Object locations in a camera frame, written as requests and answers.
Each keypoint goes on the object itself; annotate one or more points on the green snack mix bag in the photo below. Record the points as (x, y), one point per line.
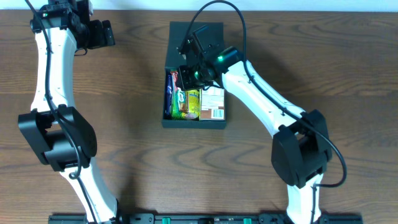
(179, 105)

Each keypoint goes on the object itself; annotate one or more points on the green red KitKat bar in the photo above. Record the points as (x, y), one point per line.
(175, 81)

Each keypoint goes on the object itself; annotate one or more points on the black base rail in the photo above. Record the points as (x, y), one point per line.
(264, 218)

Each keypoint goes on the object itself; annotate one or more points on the yellow plastic jar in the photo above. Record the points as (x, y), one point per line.
(192, 105)

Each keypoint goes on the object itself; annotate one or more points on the brown and white carton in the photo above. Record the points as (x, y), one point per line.
(212, 106)

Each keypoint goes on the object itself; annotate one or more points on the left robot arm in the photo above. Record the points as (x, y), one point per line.
(54, 129)

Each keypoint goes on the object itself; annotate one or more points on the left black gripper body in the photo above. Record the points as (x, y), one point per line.
(106, 33)

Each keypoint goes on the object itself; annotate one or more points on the black gift box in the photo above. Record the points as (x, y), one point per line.
(179, 53)

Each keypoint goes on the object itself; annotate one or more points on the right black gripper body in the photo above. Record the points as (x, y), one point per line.
(185, 78)

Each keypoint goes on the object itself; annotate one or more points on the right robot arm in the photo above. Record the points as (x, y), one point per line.
(299, 152)

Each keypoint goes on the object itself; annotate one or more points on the purple Dairy Milk bar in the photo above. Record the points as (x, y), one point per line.
(168, 96)

